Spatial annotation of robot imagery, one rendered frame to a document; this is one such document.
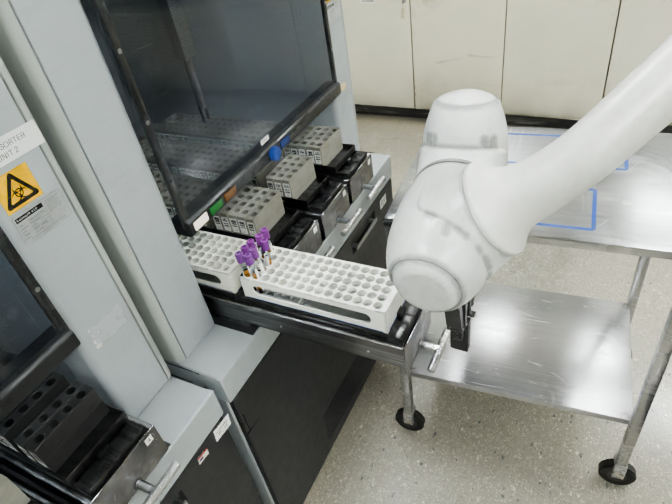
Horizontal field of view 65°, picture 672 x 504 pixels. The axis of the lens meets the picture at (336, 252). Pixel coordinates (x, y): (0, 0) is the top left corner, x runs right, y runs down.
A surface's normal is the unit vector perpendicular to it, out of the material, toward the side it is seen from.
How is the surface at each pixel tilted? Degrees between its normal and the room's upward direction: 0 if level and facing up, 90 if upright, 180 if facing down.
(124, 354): 90
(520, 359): 0
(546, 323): 0
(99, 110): 90
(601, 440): 0
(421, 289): 95
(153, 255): 90
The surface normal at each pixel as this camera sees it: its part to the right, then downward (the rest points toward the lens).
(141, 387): 0.89, 0.18
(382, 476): -0.14, -0.77
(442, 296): -0.49, 0.68
